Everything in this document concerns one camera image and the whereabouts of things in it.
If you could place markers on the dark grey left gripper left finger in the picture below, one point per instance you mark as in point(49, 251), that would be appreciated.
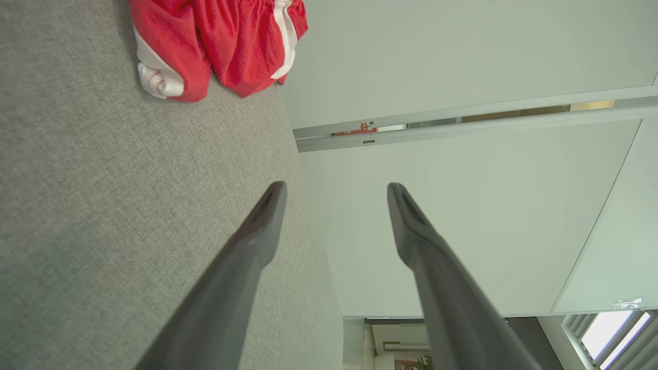
point(226, 298)

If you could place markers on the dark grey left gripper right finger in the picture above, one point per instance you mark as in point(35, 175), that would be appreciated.
point(452, 308)

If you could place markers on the red shorts with white stripe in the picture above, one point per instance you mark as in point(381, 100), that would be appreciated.
point(241, 46)

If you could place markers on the red jersey with white sleeves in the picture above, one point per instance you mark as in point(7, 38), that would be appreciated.
point(172, 46)

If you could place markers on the green potted plant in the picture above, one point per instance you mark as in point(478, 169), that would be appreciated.
point(425, 364)

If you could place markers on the grey fabric sofa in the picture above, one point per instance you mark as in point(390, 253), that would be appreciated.
point(103, 195)

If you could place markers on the window with blinds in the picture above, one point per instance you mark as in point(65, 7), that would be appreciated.
point(611, 334)

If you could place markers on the grey metal partition post with latch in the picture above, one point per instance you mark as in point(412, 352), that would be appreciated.
point(462, 128)

